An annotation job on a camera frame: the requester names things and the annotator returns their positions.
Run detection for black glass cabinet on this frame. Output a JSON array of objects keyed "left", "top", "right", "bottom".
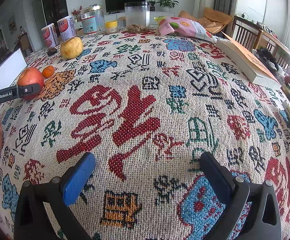
[{"left": 40, "top": 0, "right": 69, "bottom": 25}]

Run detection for large leafy potted plant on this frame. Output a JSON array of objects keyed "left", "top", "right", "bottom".
[{"left": 156, "top": 0, "right": 179, "bottom": 13}]

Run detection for red flowers in vase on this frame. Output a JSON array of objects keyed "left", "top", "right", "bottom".
[{"left": 71, "top": 6, "right": 83, "bottom": 22}]

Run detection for white can lilac label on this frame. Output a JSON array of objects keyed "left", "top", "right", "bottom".
[{"left": 57, "top": 16, "right": 76, "bottom": 42}]

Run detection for black television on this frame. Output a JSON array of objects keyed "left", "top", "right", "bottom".
[{"left": 104, "top": 0, "right": 146, "bottom": 14}]

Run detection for wooden slatted chair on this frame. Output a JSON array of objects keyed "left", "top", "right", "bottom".
[
  {"left": 260, "top": 29, "right": 290, "bottom": 68},
  {"left": 232, "top": 15, "right": 263, "bottom": 48}
]

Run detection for clear container black lid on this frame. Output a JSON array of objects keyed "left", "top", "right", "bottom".
[{"left": 124, "top": 2, "right": 151, "bottom": 33}]

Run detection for clear jar blue label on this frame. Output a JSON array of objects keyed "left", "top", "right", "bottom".
[{"left": 80, "top": 4, "right": 105, "bottom": 35}]

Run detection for bright orange tangerine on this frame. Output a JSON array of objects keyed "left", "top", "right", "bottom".
[{"left": 42, "top": 66, "right": 54, "bottom": 78}]

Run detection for orange beanbag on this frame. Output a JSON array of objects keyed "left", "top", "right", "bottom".
[{"left": 179, "top": 7, "right": 233, "bottom": 34}]

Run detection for black bag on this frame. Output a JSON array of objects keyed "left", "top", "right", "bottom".
[{"left": 254, "top": 48, "right": 279, "bottom": 68}]

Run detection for white television cabinet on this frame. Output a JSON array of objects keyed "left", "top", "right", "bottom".
[{"left": 72, "top": 11, "right": 180, "bottom": 29}]

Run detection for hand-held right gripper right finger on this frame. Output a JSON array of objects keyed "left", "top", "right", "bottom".
[{"left": 199, "top": 151, "right": 282, "bottom": 240}]

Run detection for white cardboard box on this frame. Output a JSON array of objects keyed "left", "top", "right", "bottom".
[{"left": 0, "top": 47, "right": 27, "bottom": 94}]

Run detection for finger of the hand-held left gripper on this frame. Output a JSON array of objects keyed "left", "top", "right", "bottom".
[{"left": 18, "top": 84, "right": 40, "bottom": 98}]

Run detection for printed woven tablecloth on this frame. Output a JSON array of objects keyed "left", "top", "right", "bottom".
[{"left": 0, "top": 29, "right": 290, "bottom": 240}]

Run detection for small yellow lid jar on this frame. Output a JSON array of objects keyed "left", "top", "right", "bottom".
[{"left": 105, "top": 20, "right": 118, "bottom": 34}]

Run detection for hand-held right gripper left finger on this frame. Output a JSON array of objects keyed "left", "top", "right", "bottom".
[{"left": 14, "top": 152, "right": 96, "bottom": 240}]

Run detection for red apple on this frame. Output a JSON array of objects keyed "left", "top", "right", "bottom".
[{"left": 17, "top": 67, "right": 44, "bottom": 100}]

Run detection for orange cover book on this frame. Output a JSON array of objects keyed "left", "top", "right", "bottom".
[{"left": 215, "top": 31, "right": 282, "bottom": 90}]

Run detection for yellow pear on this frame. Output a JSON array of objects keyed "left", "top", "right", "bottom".
[{"left": 60, "top": 36, "right": 84, "bottom": 60}]

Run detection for white can red label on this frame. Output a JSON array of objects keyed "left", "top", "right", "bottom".
[{"left": 42, "top": 24, "right": 59, "bottom": 47}]

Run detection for pink fruit print snack bag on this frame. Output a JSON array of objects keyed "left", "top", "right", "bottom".
[{"left": 154, "top": 16, "right": 218, "bottom": 43}]

